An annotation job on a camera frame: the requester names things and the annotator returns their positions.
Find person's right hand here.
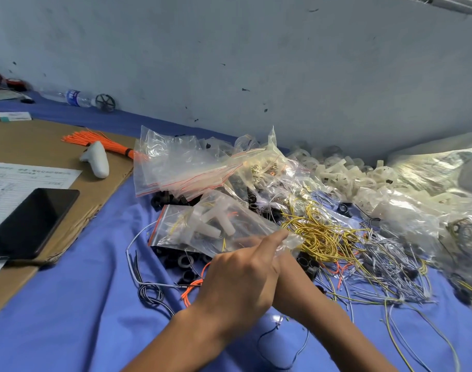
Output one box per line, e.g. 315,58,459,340
275,254,330,323

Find person's left hand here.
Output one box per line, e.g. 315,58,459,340
196,228,291,335

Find orange wire loop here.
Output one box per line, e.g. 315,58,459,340
180,261,214,308

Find pile of yellow wires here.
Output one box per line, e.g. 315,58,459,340
282,201,361,264

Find clear zip plastic bag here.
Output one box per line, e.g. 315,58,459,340
151,190,303,256

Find pile of grey white wires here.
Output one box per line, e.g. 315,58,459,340
329,221,434,303

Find long yellow green wire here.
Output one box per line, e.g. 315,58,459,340
383,298,462,372

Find pile of black plastic rings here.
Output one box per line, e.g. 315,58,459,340
151,190,214,287

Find heap of plastic bags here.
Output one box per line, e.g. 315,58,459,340
228,126,314,222

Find pile of white plastic wheels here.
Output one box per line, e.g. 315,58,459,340
290,143,423,206

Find stack of plastic bags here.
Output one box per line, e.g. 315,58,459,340
134,126,260,198

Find pile of large plastic bags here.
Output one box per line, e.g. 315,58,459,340
360,131,472,307

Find person's right forearm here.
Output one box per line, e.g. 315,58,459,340
286,290,396,372

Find blue cloth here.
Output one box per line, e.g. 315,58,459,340
0,92,472,372

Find white handheld device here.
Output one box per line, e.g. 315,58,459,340
79,141,111,180

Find orange tie bundle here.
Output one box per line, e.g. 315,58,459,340
62,129,144,161

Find black smartphone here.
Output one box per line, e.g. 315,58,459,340
0,188,80,262

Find black round wheel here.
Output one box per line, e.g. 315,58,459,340
94,92,118,113

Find white paper sheet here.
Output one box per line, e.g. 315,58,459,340
0,161,83,287

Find brown cardboard sheet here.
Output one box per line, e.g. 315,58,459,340
0,112,136,322

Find clear plastic water bottle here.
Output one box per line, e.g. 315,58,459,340
41,89,97,109

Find small white label card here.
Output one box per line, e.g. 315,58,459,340
0,111,33,123

